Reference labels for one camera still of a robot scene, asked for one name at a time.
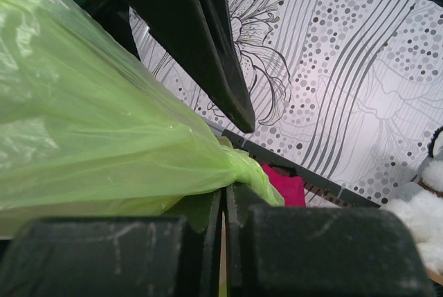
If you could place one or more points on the green trash bag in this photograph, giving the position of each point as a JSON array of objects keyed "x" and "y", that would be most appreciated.
[{"x": 87, "y": 130}]

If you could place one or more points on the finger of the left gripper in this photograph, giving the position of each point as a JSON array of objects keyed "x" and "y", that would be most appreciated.
[{"x": 198, "y": 35}]

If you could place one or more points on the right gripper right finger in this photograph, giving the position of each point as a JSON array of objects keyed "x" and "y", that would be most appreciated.
[{"x": 289, "y": 251}]

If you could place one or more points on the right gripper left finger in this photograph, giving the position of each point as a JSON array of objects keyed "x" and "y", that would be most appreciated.
[{"x": 174, "y": 254}]

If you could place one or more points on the magenta hat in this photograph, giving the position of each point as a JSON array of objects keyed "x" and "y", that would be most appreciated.
[{"x": 291, "y": 188}]

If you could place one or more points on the white plush dog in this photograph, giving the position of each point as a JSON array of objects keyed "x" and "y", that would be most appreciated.
[{"x": 419, "y": 206}]

